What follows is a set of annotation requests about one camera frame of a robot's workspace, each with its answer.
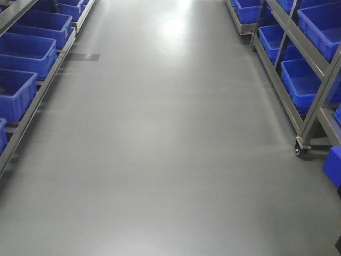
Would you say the blue plastic bottle-shaped part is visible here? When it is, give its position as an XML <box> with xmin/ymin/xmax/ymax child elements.
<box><xmin>323</xmin><ymin>147</ymin><xmax>340</xmax><ymax>188</ymax></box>

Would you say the blue bin right shelf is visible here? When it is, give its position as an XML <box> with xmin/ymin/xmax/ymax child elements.
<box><xmin>281</xmin><ymin>59</ymin><xmax>321</xmax><ymax>116</ymax></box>
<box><xmin>259</xmin><ymin>24</ymin><xmax>300</xmax><ymax>64</ymax></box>

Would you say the blue bin shelf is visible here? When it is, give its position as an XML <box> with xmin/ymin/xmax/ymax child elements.
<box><xmin>1</xmin><ymin>33</ymin><xmax>58</xmax><ymax>79</ymax></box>
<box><xmin>1</xmin><ymin>69</ymin><xmax>37</xmax><ymax>123</ymax></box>
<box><xmin>281</xmin><ymin>59</ymin><xmax>321</xmax><ymax>116</ymax></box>
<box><xmin>259</xmin><ymin>24</ymin><xmax>300</xmax><ymax>64</ymax></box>
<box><xmin>7</xmin><ymin>10</ymin><xmax>72</xmax><ymax>50</ymax></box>

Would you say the right steel shelf rack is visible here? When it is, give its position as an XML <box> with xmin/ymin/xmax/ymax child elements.
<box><xmin>226</xmin><ymin>1</ymin><xmax>340</xmax><ymax>156</ymax></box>

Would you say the steel shelf rack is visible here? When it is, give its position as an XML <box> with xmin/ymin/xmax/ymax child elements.
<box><xmin>1</xmin><ymin>1</ymin><xmax>96</xmax><ymax>175</ymax></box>
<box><xmin>226</xmin><ymin>1</ymin><xmax>340</xmax><ymax>156</ymax></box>

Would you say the blue bin left shelf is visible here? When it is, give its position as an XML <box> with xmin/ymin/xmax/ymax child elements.
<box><xmin>1</xmin><ymin>69</ymin><xmax>37</xmax><ymax>123</ymax></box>
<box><xmin>7</xmin><ymin>10</ymin><xmax>72</xmax><ymax>50</ymax></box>
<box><xmin>1</xmin><ymin>33</ymin><xmax>58</xmax><ymax>79</ymax></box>

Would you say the left steel shelf rack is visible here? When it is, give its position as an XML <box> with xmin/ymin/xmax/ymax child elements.
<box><xmin>1</xmin><ymin>1</ymin><xmax>96</xmax><ymax>175</ymax></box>

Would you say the blue bin right upper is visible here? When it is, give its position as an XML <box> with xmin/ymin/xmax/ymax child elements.
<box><xmin>297</xmin><ymin>1</ymin><xmax>340</xmax><ymax>62</ymax></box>

